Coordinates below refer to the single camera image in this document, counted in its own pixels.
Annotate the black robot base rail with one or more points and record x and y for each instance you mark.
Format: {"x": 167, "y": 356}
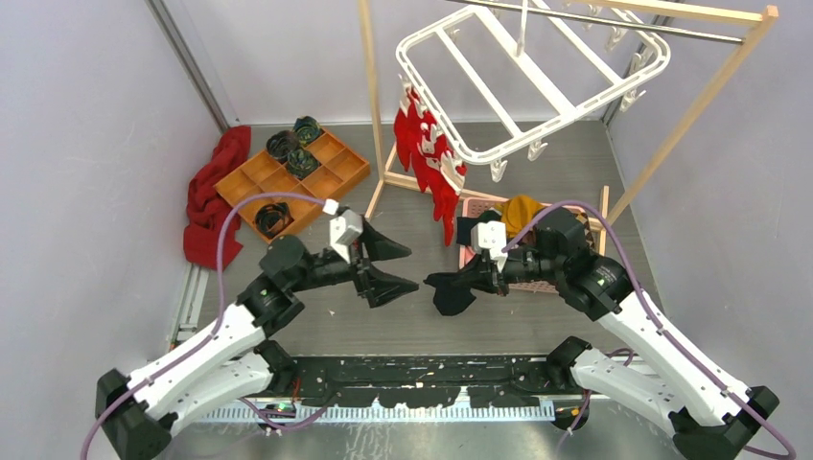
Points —
{"x": 421, "y": 381}

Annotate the metal hanger rod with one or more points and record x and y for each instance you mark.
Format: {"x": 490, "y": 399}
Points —
{"x": 623, "y": 24}

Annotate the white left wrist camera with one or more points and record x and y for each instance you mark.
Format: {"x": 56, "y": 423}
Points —
{"x": 345, "y": 227}

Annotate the dark sock in basket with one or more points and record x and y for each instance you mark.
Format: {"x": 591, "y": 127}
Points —
{"x": 465, "y": 226}

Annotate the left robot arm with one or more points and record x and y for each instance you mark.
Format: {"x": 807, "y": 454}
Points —
{"x": 235, "y": 356}

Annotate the red snowflake christmas sock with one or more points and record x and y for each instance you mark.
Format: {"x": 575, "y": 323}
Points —
{"x": 406, "y": 128}

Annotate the red cloth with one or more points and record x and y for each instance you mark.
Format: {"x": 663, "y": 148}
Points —
{"x": 206, "y": 210}

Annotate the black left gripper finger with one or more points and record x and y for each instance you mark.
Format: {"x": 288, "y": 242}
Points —
{"x": 379, "y": 247}
{"x": 382, "y": 288}

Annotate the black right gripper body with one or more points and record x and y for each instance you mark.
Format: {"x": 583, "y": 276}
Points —
{"x": 500, "y": 279}

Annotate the red santa christmas sock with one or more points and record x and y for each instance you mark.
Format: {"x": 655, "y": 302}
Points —
{"x": 418, "y": 162}

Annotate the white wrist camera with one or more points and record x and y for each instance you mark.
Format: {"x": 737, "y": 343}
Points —
{"x": 491, "y": 237}
{"x": 345, "y": 227}

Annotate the rolled dark patterned sock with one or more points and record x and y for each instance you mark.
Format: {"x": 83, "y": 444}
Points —
{"x": 301, "y": 163}
{"x": 271, "y": 219}
{"x": 307, "y": 129}
{"x": 281, "y": 144}

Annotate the orange wooden compartment tray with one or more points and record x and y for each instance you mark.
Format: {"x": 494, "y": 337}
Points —
{"x": 340, "y": 170}

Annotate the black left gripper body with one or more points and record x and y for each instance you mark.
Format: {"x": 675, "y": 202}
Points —
{"x": 356, "y": 256}

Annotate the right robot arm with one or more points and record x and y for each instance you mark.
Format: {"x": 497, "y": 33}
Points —
{"x": 706, "y": 412}

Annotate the black sock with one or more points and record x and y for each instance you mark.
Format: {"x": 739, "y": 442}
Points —
{"x": 449, "y": 299}

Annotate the yellow sock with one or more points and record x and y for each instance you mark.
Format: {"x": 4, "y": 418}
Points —
{"x": 516, "y": 212}

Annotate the pink laundry basket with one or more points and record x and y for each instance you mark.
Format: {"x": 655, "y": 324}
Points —
{"x": 596, "y": 236}

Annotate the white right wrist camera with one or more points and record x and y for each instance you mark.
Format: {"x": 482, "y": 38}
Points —
{"x": 491, "y": 237}

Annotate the wooden clothes rack frame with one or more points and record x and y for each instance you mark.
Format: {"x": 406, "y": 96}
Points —
{"x": 508, "y": 29}

